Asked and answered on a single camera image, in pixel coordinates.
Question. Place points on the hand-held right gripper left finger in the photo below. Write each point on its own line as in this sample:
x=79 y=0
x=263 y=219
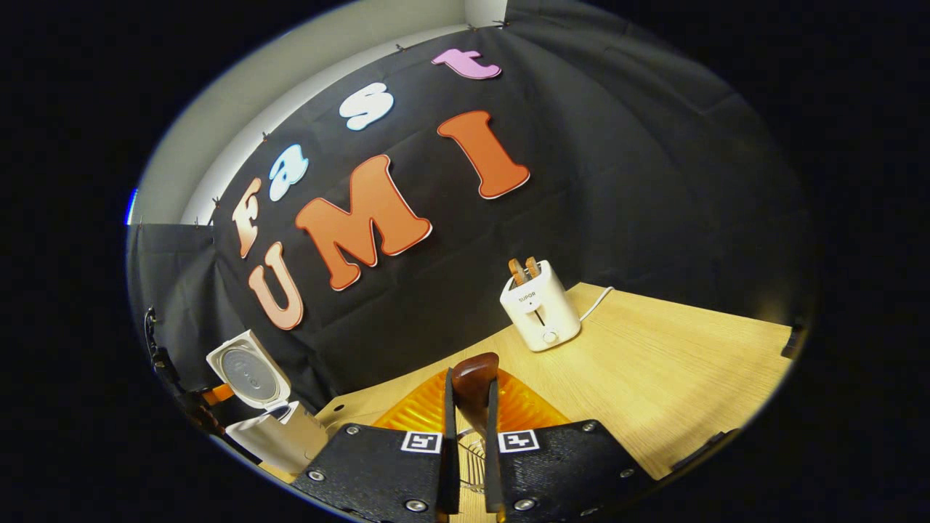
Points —
x=451 y=465

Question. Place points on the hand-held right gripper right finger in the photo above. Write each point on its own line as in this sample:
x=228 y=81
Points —
x=493 y=472

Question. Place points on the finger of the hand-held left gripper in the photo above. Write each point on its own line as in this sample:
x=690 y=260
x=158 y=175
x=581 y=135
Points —
x=218 y=394

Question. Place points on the white rice cooker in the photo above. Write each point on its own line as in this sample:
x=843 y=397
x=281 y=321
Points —
x=251 y=374

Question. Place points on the brown wooden spoon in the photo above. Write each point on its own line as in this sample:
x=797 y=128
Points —
x=474 y=378

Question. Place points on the white toaster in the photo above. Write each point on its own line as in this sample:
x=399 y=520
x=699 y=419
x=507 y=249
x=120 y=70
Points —
x=541 y=312

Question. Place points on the brown toast slice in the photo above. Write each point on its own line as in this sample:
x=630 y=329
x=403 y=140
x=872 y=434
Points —
x=516 y=272
x=533 y=267

